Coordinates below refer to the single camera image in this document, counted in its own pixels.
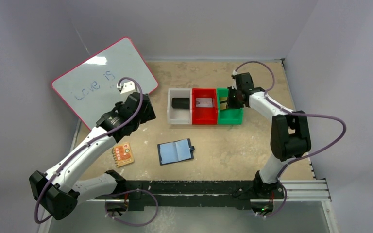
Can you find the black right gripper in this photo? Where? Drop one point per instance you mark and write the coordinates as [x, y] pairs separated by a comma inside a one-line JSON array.
[[232, 98]]

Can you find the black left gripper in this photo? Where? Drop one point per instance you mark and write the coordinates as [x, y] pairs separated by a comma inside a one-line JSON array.
[[147, 115]]

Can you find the green plastic bin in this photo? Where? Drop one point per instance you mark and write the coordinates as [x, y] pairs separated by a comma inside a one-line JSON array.
[[227, 116]]

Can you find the red plastic bin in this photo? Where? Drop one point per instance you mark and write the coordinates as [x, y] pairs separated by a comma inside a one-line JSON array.
[[204, 115]]

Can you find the white plastic bin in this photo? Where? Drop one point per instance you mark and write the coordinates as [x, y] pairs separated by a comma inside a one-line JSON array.
[[179, 116]]

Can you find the blue leather card holder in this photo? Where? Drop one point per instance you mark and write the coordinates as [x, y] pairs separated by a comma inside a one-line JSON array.
[[176, 151]]

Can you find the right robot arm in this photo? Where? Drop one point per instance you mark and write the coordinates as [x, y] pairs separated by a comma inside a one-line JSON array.
[[290, 137]]

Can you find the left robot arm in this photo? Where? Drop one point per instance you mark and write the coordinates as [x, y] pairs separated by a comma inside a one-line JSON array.
[[59, 190]]

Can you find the silver credit card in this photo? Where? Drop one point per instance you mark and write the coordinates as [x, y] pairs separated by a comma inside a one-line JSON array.
[[204, 102]]

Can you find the black card in bin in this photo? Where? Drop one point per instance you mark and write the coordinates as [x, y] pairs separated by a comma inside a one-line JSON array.
[[180, 103]]

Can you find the pink framed whiteboard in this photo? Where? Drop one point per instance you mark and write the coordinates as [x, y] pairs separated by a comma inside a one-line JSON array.
[[90, 88]]

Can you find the orange circuit board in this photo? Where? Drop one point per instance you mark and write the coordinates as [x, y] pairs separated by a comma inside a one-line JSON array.
[[122, 154]]

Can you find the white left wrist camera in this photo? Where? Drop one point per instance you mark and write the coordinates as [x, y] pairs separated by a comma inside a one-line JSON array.
[[127, 87]]

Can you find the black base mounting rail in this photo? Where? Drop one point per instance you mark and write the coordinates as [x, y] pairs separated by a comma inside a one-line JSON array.
[[238, 194]]

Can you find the aluminium frame rail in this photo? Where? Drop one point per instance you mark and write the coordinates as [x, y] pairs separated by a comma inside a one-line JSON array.
[[303, 191]]

